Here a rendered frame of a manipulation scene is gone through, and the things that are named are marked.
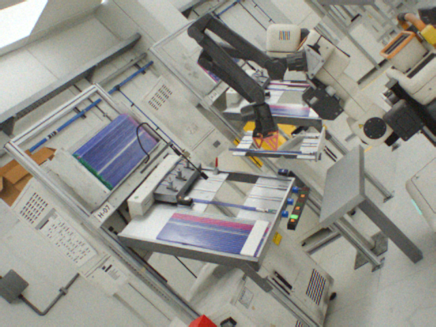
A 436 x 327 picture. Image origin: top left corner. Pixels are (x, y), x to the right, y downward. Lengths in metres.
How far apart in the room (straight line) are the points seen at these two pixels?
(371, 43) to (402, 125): 4.65
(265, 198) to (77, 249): 1.01
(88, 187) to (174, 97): 1.36
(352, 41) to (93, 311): 4.71
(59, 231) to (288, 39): 1.49
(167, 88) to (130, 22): 2.36
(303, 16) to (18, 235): 4.62
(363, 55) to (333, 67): 4.63
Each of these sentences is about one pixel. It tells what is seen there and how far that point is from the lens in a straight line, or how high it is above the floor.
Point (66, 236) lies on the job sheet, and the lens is 2.68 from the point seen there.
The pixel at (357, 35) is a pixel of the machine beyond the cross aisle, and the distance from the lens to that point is 6.86.
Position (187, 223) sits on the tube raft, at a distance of 2.45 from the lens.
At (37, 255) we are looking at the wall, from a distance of 3.97.
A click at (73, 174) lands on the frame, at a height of 1.58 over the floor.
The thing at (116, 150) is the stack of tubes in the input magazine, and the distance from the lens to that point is 2.68.
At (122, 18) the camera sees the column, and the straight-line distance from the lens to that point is 5.98.
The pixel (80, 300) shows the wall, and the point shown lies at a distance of 3.96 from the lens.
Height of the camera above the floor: 1.36
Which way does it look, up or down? 7 degrees down
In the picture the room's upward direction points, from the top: 46 degrees counter-clockwise
